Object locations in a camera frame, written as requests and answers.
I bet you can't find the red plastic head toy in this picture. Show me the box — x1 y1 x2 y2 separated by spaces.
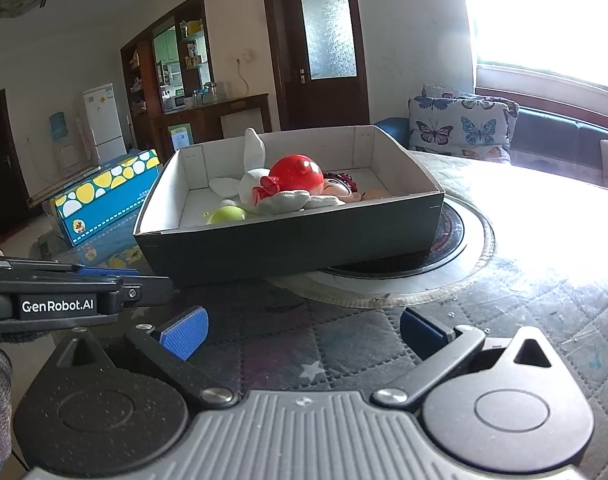
251 155 326 203

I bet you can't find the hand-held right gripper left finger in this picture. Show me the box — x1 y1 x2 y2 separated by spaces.
56 306 239 407

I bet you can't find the white rabbit plush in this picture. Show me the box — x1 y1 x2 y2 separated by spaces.
208 128 345 218

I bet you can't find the brown wooden cabinet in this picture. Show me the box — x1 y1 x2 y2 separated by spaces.
120 0 272 155

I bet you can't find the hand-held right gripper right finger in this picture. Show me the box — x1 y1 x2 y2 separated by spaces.
371 306 567 408

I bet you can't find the blue sofa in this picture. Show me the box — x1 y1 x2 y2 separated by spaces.
374 105 608 191

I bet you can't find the water dispenser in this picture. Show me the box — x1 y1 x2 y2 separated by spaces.
48 110 78 171

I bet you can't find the dark wooden door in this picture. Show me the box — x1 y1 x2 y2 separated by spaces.
0 89 31 232

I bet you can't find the dark cardboard box white inside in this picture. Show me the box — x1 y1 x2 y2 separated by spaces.
133 125 445 288

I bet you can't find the ceiling lamp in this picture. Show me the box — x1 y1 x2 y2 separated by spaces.
0 0 52 23

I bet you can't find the blue box with yellow dots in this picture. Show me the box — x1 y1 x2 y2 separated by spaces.
49 149 161 247

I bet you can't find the white board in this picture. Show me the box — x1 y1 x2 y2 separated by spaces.
220 109 265 139

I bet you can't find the black-haired doll figurine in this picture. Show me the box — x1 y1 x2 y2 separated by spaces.
323 171 362 204

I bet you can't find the white refrigerator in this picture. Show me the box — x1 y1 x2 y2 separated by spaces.
81 82 128 167

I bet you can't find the window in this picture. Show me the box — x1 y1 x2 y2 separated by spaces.
464 0 608 106

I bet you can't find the green ball toy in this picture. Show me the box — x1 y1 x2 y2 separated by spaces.
206 205 247 225

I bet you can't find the butterfly print cushion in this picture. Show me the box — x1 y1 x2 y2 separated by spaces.
408 85 520 161

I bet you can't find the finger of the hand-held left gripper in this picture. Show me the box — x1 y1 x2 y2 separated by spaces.
77 266 175 312

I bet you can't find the round glass turntable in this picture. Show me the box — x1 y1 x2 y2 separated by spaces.
266 195 497 309

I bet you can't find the brown door with frosted glass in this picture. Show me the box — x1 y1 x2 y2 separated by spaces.
260 0 370 132

